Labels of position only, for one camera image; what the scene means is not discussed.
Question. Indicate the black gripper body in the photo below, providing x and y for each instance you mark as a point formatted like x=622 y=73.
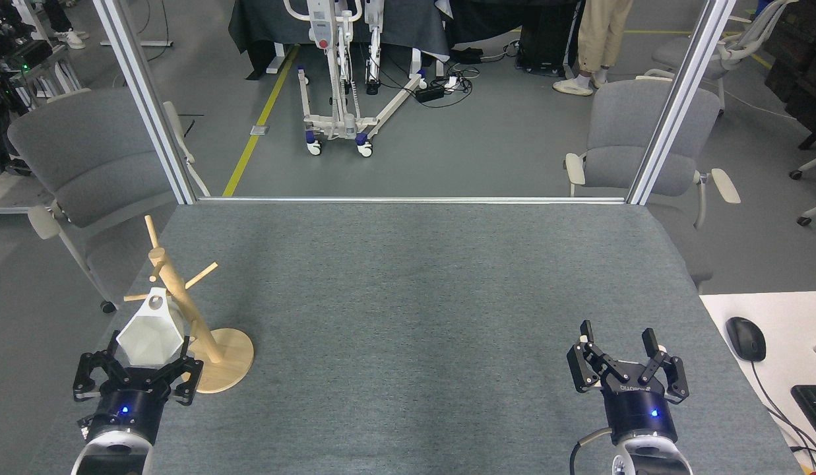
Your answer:
x=130 y=412
x=638 y=412

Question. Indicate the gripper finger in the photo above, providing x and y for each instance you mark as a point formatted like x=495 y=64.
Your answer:
x=582 y=369
x=675 y=379
x=188 y=379
x=94 y=376

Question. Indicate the white faceted cup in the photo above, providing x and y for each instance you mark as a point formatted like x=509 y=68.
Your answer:
x=150 y=336

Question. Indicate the wooden cup rack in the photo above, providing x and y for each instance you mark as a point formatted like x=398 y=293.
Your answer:
x=196 y=323

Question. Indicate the equipment rack with electronics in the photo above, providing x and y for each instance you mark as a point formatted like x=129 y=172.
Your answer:
x=25 y=56

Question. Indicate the black storage unit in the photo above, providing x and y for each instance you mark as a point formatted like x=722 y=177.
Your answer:
x=803 y=66

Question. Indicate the black computer mouse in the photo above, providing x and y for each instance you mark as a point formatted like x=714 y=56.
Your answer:
x=745 y=338

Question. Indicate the white desk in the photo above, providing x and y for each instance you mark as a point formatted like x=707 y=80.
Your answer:
x=790 y=316

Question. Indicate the black keyboard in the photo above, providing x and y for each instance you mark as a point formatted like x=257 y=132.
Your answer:
x=815 y=406

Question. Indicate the grey chair with beige armrests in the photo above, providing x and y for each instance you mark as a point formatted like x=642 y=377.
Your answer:
x=91 y=158
x=645 y=125

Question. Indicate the white office chair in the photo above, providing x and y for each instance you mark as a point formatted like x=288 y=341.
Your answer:
x=796 y=174
x=671 y=49

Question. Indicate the silver aluminium crossbar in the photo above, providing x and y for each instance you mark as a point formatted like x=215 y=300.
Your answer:
x=408 y=200

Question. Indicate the metal floor socket plate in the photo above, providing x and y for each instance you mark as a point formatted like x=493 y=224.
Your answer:
x=259 y=130

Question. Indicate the black power strip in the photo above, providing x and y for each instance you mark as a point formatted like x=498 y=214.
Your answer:
x=431 y=93

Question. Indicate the standing person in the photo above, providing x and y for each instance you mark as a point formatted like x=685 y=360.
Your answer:
x=599 y=33

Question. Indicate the person with white shoes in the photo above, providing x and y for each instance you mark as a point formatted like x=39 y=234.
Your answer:
x=71 y=39

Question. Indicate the black case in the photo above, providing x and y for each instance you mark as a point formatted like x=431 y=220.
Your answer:
x=546 y=33

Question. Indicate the white stand on wheels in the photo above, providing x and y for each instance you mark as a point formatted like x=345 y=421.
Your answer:
x=320 y=30

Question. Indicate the dark cloth covered table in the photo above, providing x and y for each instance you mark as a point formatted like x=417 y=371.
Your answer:
x=394 y=23

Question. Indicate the silver aluminium post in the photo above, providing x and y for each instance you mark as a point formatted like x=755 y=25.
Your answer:
x=144 y=86
x=678 y=99

